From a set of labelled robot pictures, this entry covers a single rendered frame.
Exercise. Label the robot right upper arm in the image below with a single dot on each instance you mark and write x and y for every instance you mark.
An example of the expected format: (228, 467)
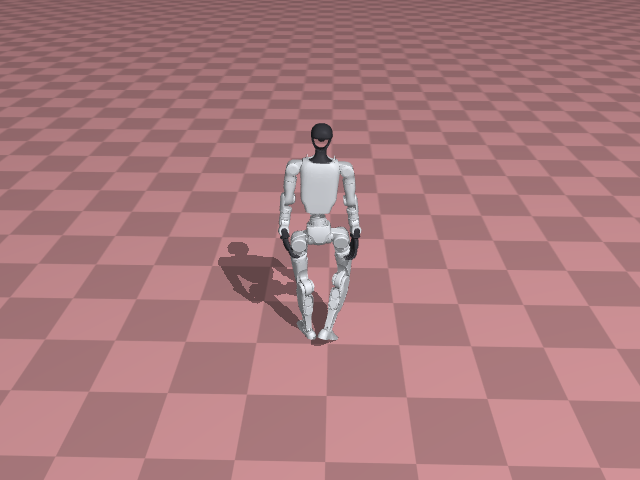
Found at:
(346, 171)

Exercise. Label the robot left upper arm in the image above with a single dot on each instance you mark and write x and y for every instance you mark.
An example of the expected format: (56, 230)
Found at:
(292, 169)

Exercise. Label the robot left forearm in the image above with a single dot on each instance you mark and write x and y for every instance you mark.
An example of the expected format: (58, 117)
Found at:
(285, 212)

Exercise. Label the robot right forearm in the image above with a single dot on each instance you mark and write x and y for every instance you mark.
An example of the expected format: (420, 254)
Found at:
(353, 217)

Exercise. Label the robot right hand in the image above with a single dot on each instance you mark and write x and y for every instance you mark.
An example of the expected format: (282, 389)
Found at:
(353, 245)

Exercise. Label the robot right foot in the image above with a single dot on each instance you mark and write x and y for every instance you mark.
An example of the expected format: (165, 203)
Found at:
(326, 335)

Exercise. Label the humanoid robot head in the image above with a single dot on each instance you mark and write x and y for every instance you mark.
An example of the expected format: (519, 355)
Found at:
(322, 132)

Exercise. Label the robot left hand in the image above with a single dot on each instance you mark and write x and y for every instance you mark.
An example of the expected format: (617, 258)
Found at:
(286, 243)

